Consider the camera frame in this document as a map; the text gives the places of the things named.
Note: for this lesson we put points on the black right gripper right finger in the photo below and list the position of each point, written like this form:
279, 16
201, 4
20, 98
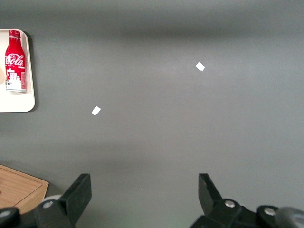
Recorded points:
213, 202

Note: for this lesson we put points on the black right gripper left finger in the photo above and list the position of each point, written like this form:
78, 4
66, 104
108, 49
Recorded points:
76, 199

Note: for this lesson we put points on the beige plastic tray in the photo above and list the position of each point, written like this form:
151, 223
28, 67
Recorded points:
30, 71

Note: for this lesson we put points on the wooden drawer cabinet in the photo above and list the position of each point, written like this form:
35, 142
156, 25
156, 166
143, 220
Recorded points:
19, 185

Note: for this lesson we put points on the white tape piece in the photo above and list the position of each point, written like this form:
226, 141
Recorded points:
96, 110
200, 66

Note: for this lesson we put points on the red cola bottle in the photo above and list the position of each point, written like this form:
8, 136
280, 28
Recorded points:
15, 61

